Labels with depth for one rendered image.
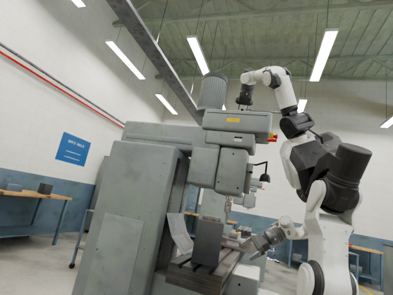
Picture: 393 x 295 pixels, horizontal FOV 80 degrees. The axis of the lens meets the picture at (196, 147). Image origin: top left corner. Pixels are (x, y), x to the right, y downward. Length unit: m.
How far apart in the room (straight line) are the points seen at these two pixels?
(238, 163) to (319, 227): 0.68
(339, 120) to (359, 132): 0.68
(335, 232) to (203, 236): 0.54
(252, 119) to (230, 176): 0.41
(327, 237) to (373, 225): 7.54
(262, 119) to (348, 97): 7.91
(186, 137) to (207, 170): 0.30
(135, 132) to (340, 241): 1.46
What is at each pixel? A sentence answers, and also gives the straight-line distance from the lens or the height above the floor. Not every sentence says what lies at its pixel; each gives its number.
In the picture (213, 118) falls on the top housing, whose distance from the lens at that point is 1.66.
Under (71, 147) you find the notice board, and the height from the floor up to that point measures 1.94.
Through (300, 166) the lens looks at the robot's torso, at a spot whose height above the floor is 1.48.
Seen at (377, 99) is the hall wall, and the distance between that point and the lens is 9.64.
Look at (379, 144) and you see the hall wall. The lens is 9.09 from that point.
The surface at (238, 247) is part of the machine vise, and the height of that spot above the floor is 0.98.
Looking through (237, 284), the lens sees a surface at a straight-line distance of 1.51.
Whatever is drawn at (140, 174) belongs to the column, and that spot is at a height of 1.34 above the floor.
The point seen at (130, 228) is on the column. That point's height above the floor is 0.99.
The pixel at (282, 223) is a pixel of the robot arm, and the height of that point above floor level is 1.20.
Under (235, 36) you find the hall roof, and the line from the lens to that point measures 7.83.
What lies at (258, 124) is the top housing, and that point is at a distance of 1.60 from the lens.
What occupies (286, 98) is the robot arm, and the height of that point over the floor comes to 1.84.
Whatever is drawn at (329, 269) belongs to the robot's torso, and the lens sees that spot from 1.11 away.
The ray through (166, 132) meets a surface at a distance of 1.76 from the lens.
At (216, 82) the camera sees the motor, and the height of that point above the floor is 2.12.
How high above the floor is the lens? 1.22
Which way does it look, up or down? 13 degrees up
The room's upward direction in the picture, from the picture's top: 11 degrees clockwise
